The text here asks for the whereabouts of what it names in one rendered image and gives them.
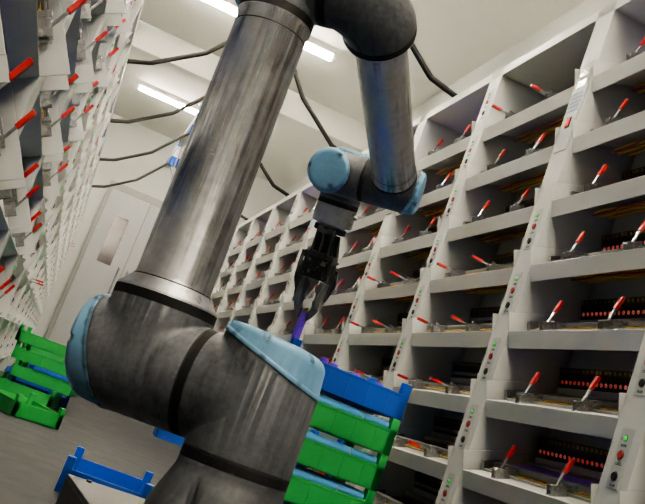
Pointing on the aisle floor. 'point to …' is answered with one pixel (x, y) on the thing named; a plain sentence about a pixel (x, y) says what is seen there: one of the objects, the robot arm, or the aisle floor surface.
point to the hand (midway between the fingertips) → (305, 312)
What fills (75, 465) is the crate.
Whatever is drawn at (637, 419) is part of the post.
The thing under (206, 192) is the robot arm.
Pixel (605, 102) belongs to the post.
